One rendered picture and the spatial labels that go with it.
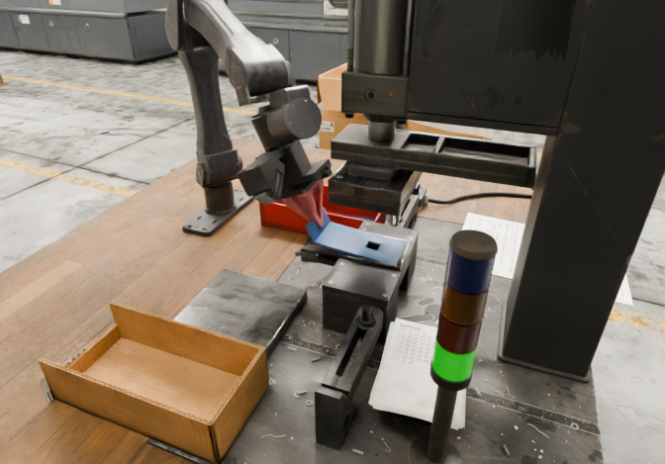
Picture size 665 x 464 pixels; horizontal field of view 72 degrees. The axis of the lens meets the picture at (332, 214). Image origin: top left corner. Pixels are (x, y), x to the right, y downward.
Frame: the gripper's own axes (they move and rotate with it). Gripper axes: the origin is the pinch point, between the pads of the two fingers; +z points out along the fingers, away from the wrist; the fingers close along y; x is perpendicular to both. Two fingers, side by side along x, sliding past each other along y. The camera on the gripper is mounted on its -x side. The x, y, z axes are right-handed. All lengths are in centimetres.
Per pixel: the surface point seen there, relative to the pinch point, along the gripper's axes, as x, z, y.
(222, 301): -13.7, 4.0, -13.9
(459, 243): -27.5, -6.6, 29.7
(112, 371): -30.2, 2.4, -20.9
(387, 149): -5.5, -10.0, 18.1
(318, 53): 456, -21, -202
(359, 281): -8.9, 6.9, 8.2
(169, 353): -24.7, 4.6, -16.1
